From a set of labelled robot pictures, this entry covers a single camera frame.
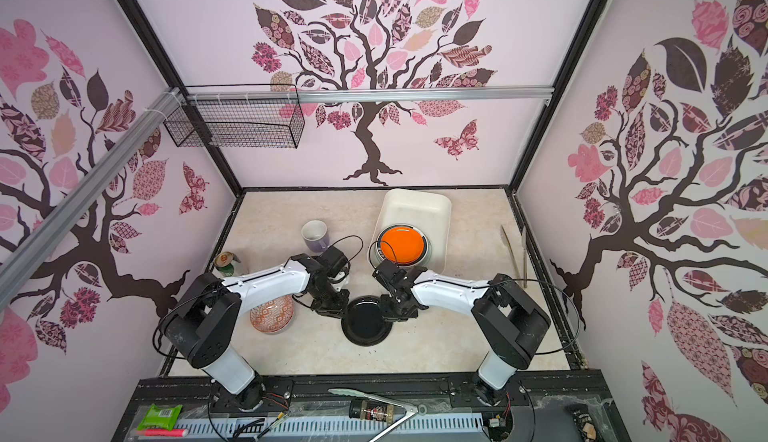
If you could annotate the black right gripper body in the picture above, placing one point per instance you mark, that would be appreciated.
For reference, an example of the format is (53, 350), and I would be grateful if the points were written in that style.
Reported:
(392, 310)

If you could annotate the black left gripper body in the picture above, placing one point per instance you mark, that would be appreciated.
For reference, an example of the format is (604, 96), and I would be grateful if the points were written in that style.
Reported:
(328, 301)

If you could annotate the black plate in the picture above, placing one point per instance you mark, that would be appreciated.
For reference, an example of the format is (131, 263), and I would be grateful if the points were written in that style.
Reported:
(363, 324)

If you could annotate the red patterned bowl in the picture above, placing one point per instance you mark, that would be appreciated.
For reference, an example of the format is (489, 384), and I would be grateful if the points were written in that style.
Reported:
(273, 316)

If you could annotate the white plastic bin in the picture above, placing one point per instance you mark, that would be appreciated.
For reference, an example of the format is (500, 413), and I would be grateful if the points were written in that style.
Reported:
(426, 212)

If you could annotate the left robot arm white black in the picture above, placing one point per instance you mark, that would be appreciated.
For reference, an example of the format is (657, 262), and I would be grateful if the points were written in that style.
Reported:
(201, 325)

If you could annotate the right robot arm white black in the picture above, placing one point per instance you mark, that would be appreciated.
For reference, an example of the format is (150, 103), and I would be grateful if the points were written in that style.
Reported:
(512, 322)

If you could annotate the purple grey mug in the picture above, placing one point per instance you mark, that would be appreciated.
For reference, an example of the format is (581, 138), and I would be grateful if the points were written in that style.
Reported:
(315, 235)

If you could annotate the light green plastic tongs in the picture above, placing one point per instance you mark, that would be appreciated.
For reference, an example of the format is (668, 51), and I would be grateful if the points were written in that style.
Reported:
(404, 411)

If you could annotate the small brown bottle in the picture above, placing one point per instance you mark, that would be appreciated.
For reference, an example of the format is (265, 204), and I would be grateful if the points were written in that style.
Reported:
(367, 410)

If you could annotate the wooden tongs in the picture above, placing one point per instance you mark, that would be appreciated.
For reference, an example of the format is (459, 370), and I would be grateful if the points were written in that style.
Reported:
(518, 253)

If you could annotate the green snack packet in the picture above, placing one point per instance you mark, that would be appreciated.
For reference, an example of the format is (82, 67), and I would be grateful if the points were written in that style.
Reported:
(160, 417)

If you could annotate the pink marker pen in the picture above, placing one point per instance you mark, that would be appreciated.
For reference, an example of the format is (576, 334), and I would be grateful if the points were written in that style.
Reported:
(157, 432)

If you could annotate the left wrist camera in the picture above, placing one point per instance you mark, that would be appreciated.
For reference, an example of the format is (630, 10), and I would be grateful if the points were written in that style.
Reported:
(335, 262)

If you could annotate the black wire basket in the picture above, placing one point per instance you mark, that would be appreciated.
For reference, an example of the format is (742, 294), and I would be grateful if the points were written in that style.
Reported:
(238, 116)

